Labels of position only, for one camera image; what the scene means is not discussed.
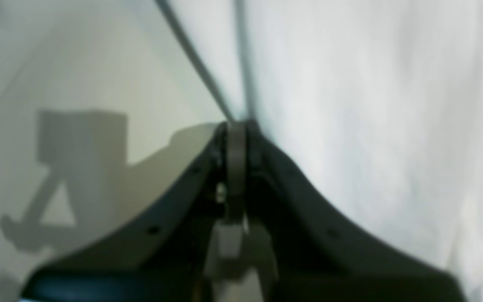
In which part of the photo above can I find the white t-shirt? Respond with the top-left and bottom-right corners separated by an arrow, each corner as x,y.
158,0 -> 483,302

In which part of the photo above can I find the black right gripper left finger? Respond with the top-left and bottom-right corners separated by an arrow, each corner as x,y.
21,122 -> 227,302

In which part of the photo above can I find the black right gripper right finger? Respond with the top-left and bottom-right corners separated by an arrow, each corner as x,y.
245,122 -> 465,302

